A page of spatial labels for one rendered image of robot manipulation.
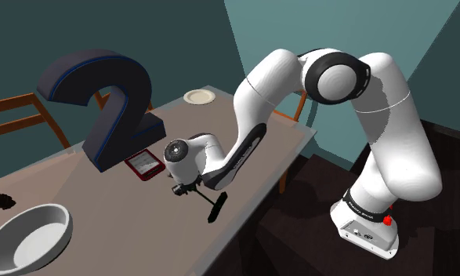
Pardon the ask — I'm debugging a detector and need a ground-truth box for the grey table with wooden legs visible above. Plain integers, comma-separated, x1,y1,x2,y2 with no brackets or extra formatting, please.
0,85,317,276

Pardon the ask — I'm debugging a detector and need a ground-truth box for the large dark numeral figure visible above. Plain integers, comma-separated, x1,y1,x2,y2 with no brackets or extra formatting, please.
36,49,168,174

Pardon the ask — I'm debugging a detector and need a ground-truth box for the black lumpy object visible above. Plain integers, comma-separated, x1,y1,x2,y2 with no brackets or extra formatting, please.
0,192,17,220

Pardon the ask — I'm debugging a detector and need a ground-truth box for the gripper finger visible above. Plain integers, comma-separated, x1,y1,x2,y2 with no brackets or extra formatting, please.
192,187,229,224

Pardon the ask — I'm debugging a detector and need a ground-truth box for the white bowl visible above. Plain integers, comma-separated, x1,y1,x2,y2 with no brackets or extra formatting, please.
0,203,74,276

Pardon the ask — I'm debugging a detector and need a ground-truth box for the red tablet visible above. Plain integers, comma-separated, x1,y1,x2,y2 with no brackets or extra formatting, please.
123,148,167,182

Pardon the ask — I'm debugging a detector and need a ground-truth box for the white plate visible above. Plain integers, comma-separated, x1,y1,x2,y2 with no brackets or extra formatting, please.
183,89,217,106

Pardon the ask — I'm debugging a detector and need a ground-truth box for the wooden chair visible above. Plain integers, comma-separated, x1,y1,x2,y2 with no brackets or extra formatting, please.
0,92,72,185
93,90,154,113
273,89,310,124

